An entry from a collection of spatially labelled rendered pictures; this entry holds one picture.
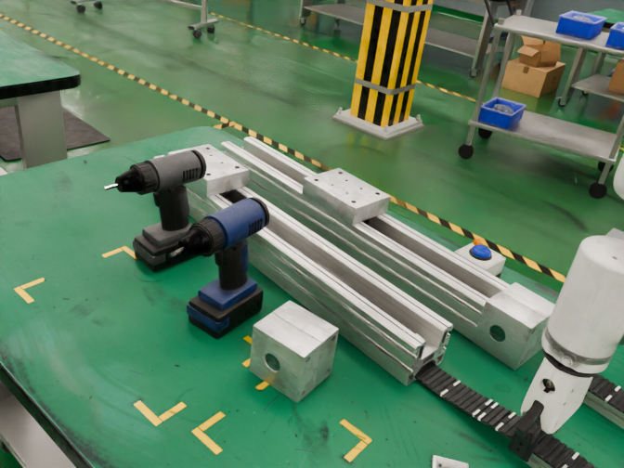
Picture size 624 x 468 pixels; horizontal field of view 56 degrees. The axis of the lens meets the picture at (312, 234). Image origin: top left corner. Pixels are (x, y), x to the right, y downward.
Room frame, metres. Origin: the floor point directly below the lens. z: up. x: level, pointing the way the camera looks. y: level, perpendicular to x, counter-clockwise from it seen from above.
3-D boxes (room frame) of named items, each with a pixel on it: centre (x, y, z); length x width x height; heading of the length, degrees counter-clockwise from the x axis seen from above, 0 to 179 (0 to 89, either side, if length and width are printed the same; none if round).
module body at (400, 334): (1.02, 0.07, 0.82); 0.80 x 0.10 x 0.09; 46
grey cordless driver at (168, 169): (0.96, 0.30, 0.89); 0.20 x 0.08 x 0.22; 139
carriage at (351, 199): (1.15, -0.06, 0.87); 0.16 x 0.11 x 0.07; 46
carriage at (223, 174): (1.19, 0.25, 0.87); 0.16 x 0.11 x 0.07; 46
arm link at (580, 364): (0.60, -0.36, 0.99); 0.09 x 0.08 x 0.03; 136
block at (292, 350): (0.71, 0.00, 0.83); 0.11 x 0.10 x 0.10; 146
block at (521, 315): (0.85, -0.39, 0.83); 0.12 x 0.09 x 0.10; 136
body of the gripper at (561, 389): (0.60, -0.36, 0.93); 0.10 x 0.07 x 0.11; 136
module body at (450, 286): (1.15, -0.06, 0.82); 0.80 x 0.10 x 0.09; 46
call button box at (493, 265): (1.05, -0.35, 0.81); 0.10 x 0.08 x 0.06; 136
